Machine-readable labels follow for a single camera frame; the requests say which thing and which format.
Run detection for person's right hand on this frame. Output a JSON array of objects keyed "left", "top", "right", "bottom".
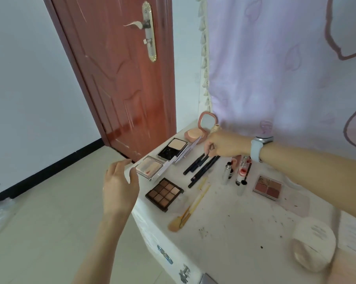
[{"left": 204, "top": 130, "right": 252, "bottom": 159}]

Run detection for person's left hand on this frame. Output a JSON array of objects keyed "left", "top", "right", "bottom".
[{"left": 102, "top": 159, "right": 140, "bottom": 218}]

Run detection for silver mascara tube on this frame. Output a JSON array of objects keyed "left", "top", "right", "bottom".
[{"left": 222, "top": 161, "right": 233, "bottom": 186}]

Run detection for pink cushion compact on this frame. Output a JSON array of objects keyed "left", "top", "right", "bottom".
[{"left": 183, "top": 111, "right": 217, "bottom": 143}]

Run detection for black eyeliner pencils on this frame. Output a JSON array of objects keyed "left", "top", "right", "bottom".
[{"left": 183, "top": 153, "right": 207, "bottom": 176}]

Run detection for silver square palette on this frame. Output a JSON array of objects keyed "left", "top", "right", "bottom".
[{"left": 135, "top": 155, "right": 177, "bottom": 182}]

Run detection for orange brown eyeshadow palette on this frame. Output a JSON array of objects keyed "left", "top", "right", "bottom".
[{"left": 145, "top": 177, "right": 184, "bottom": 213}]

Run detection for black eyeliner pencil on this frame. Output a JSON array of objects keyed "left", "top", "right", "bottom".
[{"left": 187, "top": 156, "right": 221, "bottom": 189}]

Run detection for dark grey palette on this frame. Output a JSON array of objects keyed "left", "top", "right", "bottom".
[{"left": 157, "top": 136, "right": 202, "bottom": 164}]

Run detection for small red blush palette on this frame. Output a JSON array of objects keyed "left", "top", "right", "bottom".
[{"left": 252, "top": 175, "right": 311, "bottom": 218}]

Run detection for yellow handled makeup brush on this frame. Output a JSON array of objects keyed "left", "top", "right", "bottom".
[{"left": 168, "top": 177, "right": 208, "bottom": 233}]

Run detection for wooden drawer lilac front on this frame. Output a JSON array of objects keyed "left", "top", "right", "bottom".
[{"left": 199, "top": 273, "right": 218, "bottom": 284}]

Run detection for white oval compact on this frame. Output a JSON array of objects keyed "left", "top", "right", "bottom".
[{"left": 291, "top": 217, "right": 337, "bottom": 273}]

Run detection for paper instruction sheet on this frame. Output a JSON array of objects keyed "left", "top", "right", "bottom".
[{"left": 337, "top": 211, "right": 356, "bottom": 258}]

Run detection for person's left forearm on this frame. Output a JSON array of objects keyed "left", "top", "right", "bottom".
[{"left": 73, "top": 214, "right": 128, "bottom": 284}]

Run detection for person's right forearm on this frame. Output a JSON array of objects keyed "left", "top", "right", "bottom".
[{"left": 260, "top": 143, "right": 356, "bottom": 225}]

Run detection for white smartwatch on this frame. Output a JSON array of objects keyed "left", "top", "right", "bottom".
[{"left": 250, "top": 136, "right": 274, "bottom": 163}]

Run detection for blue cabinet sticker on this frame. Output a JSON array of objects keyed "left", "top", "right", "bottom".
[{"left": 157, "top": 245, "right": 174, "bottom": 265}]

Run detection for lilac cartoon cloth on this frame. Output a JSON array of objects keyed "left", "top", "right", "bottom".
[{"left": 197, "top": 0, "right": 356, "bottom": 163}]

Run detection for brown wooden door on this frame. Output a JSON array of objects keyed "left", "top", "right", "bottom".
[{"left": 43, "top": 0, "right": 177, "bottom": 162}]

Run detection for metal cabinet handle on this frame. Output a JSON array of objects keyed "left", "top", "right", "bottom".
[{"left": 179, "top": 264, "right": 192, "bottom": 284}]

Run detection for brass door handle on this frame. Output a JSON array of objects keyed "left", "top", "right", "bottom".
[{"left": 124, "top": 0, "right": 157, "bottom": 62}]

